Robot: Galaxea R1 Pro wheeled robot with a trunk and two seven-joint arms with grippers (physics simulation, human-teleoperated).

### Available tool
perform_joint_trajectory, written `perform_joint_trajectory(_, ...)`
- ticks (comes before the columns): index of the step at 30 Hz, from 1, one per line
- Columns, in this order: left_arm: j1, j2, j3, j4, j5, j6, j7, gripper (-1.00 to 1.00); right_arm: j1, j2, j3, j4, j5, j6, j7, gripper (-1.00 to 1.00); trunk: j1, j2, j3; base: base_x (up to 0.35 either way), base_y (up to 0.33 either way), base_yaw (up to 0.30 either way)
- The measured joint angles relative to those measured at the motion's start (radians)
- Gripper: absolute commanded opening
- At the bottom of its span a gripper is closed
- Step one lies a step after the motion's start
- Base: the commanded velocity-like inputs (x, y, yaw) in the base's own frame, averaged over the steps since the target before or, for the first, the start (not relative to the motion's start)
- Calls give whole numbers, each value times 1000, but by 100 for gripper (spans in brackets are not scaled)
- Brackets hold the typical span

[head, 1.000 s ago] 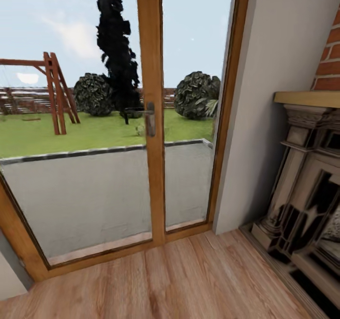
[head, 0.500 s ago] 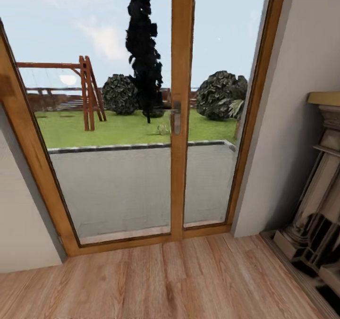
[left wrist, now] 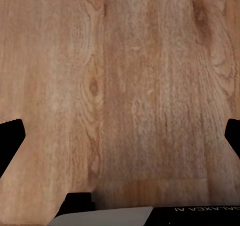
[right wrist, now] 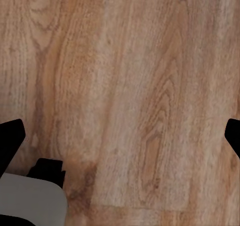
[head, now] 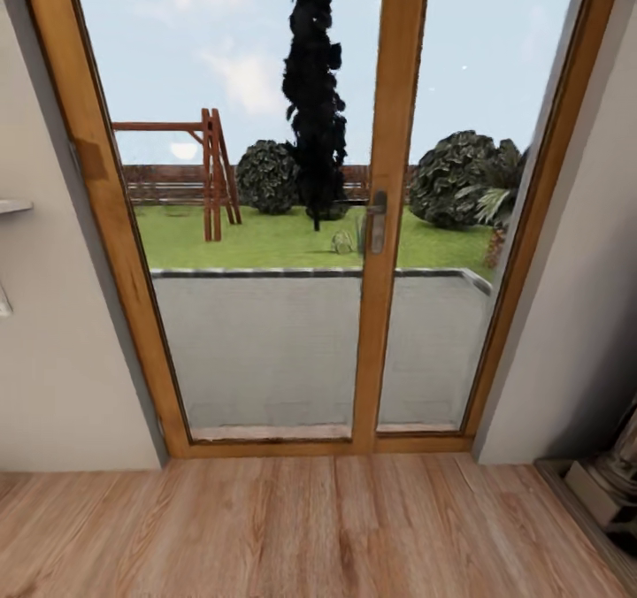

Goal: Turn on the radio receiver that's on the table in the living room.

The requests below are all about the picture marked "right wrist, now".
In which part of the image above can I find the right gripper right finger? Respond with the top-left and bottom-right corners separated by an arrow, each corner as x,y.
224,118 -> 240,158

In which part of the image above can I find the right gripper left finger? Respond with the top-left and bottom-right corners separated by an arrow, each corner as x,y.
0,119 -> 26,178

